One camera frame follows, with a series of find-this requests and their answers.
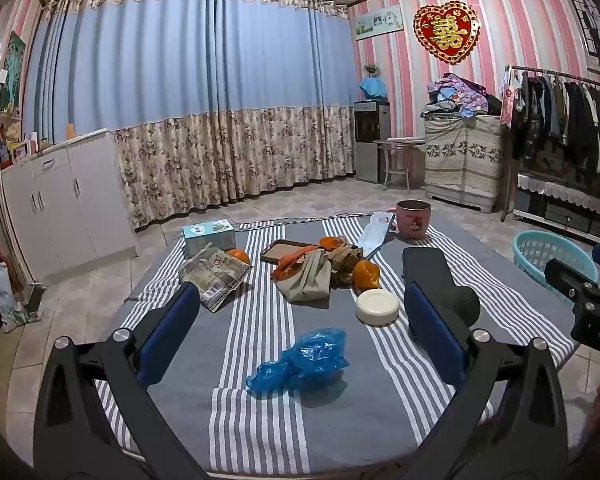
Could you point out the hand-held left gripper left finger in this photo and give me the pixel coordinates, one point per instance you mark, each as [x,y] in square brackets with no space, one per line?
[172,327]

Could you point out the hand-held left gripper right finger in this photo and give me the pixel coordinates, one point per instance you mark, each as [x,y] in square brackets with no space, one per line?
[432,330]

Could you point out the teal plastic laundry basket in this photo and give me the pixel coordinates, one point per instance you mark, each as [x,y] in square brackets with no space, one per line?
[535,255]

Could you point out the white round container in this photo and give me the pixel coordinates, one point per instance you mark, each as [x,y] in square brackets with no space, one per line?
[377,307]

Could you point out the snack wrapper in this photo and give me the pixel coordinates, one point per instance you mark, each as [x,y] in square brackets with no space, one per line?
[212,275]

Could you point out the orange peel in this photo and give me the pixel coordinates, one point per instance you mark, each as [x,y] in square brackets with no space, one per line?
[366,275]
[287,267]
[332,243]

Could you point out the orange half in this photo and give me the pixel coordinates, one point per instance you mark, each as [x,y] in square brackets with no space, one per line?
[239,256]

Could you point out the white plastic packet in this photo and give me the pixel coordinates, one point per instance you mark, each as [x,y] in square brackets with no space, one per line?
[375,235]

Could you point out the brown paper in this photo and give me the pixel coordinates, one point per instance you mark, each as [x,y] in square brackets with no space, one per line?
[345,260]

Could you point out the blue plastic bag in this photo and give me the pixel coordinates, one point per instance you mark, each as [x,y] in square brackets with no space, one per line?
[310,357]

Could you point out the beige cloth pouch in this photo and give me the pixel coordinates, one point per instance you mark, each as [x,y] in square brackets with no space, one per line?
[305,277]

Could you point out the low dark cabinet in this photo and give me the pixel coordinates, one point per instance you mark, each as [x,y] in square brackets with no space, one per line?
[560,215]

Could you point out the black wallet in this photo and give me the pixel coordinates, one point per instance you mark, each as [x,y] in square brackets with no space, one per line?
[427,265]

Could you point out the white lace cloth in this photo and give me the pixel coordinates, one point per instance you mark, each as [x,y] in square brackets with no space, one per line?
[565,190]

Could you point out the light blue tissue box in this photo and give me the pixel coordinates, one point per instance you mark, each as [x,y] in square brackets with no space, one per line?
[207,237]

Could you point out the pink cartoon mug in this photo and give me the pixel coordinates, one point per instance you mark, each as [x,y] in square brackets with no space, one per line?
[412,222]

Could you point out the brown phone case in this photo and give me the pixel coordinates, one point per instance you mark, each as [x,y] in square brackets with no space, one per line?
[285,250]

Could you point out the grey striped tablecloth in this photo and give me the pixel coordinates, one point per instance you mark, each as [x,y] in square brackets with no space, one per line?
[280,425]

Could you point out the row of hanging clothes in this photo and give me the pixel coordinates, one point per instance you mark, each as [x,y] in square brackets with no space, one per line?
[575,115]

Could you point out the white cabinet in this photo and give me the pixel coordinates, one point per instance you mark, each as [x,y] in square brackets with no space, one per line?
[80,200]

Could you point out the cabinet with patterned cover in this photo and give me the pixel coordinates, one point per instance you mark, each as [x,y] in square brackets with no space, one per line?
[462,160]

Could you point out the pink hanging bag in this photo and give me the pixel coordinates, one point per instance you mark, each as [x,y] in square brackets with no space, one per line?
[506,97]

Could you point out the small round table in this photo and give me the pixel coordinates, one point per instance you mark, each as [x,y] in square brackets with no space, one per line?
[397,142]

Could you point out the metal clothes rack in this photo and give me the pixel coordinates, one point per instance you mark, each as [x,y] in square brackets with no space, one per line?
[555,73]

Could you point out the grey water dispenser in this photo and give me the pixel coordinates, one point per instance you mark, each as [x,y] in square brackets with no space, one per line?
[370,145]

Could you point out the pile of clothes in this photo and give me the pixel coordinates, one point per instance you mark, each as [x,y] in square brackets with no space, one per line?
[460,95]

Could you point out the orange bottle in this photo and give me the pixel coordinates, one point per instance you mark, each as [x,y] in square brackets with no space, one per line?
[70,131]

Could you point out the framed window poster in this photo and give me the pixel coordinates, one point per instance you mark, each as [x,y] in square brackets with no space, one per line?
[592,25]

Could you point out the blue cloth bag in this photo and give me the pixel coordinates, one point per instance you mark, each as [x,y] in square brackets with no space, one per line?
[372,87]

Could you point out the blue floral curtain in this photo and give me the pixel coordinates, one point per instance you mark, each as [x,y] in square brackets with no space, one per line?
[180,60]

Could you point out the small potted plant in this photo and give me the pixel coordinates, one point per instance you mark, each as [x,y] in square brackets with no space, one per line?
[371,69]

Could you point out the small picture frame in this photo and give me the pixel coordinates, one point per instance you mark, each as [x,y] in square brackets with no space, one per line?
[19,150]

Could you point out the red heart wall decoration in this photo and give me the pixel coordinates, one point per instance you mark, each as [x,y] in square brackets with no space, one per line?
[446,32]

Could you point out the green wall poster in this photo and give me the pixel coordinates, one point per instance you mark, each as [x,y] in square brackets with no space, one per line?
[12,67]

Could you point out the landscape wall clock picture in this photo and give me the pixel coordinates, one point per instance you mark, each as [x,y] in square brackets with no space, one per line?
[377,22]

